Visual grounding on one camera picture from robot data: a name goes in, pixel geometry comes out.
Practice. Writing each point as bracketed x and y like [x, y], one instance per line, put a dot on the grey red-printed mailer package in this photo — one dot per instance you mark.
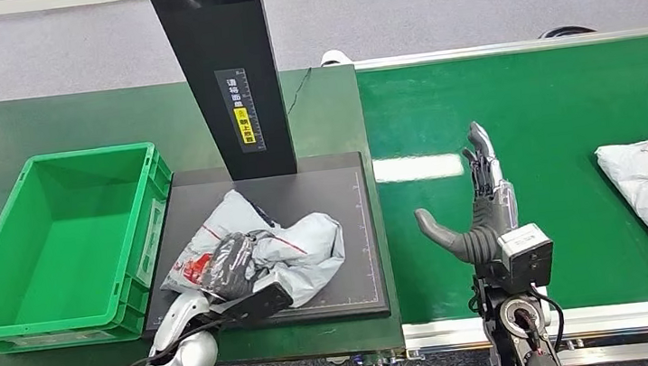
[301, 250]

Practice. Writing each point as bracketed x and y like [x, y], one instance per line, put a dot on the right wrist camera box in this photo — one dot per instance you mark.
[527, 253]

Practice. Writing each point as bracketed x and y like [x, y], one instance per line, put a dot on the green plastic crate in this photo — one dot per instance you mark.
[64, 233]

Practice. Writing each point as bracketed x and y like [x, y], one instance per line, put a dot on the black scanner column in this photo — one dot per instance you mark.
[225, 41]

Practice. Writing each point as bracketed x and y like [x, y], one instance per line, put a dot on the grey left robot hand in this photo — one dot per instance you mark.
[233, 266]

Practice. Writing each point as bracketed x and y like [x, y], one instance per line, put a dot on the white round conveyor end piece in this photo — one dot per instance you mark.
[335, 57]

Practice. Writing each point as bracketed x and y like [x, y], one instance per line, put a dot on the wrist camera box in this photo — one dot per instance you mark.
[527, 253]
[261, 302]

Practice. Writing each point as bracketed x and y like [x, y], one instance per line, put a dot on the black scanner base plate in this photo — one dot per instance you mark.
[353, 233]

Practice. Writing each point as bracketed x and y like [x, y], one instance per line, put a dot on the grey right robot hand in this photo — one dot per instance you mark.
[484, 219]

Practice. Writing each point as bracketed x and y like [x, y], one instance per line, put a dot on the green conveyor belt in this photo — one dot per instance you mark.
[533, 111]

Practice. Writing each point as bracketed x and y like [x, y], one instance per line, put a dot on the metal connector bracket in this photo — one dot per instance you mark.
[386, 360]

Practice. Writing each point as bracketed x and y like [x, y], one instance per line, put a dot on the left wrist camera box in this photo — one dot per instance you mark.
[261, 302]

